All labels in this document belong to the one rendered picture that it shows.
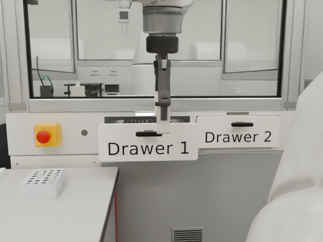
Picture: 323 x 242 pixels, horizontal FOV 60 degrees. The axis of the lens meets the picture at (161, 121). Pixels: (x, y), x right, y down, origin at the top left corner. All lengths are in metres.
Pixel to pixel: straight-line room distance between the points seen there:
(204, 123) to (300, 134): 0.80
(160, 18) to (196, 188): 0.64
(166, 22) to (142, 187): 0.60
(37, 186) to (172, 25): 0.50
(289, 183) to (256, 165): 0.91
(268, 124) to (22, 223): 0.80
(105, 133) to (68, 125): 0.22
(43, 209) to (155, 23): 0.49
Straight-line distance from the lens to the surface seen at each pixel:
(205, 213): 1.09
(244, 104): 1.02
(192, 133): 0.82
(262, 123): 1.03
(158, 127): 0.63
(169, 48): 0.64
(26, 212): 0.72
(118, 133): 0.81
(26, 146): 1.05
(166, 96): 0.59
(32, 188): 0.78
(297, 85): 1.09
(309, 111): 0.18
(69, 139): 1.00
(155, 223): 1.08
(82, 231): 0.61
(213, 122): 0.98
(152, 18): 0.63
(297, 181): 0.17
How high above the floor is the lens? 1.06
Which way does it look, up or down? 9 degrees down
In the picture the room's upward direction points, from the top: straight up
